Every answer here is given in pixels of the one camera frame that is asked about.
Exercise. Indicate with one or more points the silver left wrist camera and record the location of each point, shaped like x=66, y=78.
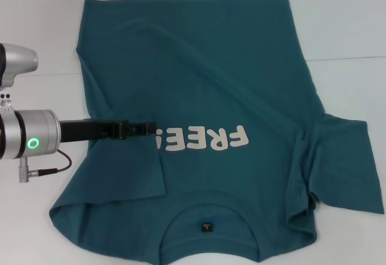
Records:
x=18, y=61

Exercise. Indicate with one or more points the teal t-shirt with white print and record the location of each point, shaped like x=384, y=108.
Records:
x=211, y=65

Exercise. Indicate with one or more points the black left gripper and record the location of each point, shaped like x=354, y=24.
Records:
x=90, y=130

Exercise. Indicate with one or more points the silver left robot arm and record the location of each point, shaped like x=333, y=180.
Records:
x=33, y=132

